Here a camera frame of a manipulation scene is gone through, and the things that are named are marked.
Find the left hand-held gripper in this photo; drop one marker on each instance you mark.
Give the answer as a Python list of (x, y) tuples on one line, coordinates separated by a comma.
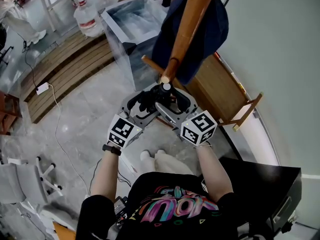
[(123, 130)]

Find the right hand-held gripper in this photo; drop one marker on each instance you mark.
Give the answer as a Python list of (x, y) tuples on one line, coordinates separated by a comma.
[(200, 127)]

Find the brown wooden coat rack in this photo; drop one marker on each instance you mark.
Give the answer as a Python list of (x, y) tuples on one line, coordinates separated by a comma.
[(190, 29)]

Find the person's left forearm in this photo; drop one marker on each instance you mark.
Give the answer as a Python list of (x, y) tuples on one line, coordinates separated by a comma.
[(105, 176)]

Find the person's right forearm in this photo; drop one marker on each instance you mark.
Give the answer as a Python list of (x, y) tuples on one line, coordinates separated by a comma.
[(215, 174)]

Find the wooden slatted bench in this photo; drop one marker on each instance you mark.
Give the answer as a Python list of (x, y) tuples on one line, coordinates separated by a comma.
[(220, 96)]

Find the person's left leg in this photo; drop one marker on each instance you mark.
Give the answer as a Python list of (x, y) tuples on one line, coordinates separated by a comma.
[(146, 159)]

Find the person's leg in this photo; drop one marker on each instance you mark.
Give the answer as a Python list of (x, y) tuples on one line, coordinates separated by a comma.
[(172, 165), (146, 159)]

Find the person's right leg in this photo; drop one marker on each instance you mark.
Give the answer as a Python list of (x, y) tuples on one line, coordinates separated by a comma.
[(172, 165)]

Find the navy blue garment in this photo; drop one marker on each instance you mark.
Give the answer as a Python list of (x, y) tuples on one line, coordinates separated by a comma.
[(207, 34)]

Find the wooden slatted floor platform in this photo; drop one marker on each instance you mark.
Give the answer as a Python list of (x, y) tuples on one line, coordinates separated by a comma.
[(67, 69)]

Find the white power adapter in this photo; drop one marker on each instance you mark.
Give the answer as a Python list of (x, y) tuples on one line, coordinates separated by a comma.
[(42, 88)]

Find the black t-shirt colourful print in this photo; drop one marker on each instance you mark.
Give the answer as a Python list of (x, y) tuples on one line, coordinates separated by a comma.
[(175, 224)]

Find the black metal cabinet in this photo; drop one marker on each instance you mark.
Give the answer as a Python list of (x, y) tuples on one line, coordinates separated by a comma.
[(265, 191)]

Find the brown wooden desk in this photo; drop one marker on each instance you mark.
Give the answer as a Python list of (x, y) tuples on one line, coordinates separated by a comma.
[(7, 114)]

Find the grey office chair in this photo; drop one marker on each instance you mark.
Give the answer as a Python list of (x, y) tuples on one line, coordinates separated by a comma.
[(22, 181)]

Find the orange cushion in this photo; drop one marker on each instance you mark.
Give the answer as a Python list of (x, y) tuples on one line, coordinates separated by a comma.
[(63, 232)]

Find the black office chair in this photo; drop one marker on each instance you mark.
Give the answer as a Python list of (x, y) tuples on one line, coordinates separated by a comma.
[(3, 51)]

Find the grey wall socket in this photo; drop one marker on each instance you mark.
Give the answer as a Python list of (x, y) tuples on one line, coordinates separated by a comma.
[(255, 114)]

